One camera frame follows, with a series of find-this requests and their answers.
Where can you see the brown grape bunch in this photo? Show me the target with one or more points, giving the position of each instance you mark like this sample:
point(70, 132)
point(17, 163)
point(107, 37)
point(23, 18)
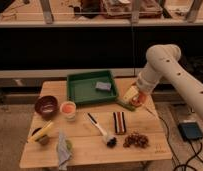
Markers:
point(136, 139)

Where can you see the wooden folding table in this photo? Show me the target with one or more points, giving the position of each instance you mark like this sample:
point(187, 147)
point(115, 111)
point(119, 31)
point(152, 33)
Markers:
point(88, 148)

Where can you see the orange bowl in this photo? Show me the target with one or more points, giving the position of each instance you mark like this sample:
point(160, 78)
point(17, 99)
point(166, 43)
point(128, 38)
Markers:
point(139, 99)

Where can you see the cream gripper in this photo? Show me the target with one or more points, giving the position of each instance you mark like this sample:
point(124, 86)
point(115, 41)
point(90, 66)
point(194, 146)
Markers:
point(131, 94)

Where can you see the green plastic tray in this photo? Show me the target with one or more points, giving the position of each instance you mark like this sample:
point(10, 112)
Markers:
point(81, 88)

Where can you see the grey blue sponge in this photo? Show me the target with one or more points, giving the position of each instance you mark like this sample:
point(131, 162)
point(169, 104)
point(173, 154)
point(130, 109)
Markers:
point(102, 86)

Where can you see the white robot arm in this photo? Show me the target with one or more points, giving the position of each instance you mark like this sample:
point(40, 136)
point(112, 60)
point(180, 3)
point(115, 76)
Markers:
point(162, 61)

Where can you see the grey crumpled cloth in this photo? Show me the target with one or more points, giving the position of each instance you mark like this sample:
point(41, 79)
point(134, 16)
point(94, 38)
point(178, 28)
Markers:
point(64, 151)

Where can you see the small dark cup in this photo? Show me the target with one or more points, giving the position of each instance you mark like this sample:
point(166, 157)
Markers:
point(43, 140)

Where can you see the orange filled cup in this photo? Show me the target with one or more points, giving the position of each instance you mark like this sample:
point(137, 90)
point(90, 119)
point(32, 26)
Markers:
point(68, 110)

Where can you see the yellow banana toy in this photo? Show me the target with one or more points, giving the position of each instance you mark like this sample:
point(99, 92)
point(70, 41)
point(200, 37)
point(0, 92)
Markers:
point(44, 130)

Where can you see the striped rectangular block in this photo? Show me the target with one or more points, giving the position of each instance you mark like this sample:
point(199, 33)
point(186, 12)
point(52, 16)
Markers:
point(119, 121)

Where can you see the green marker stick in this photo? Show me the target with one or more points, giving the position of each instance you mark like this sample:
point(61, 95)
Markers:
point(125, 105)

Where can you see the brown box on shelf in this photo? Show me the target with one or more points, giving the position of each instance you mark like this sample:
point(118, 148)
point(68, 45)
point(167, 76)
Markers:
point(123, 8)

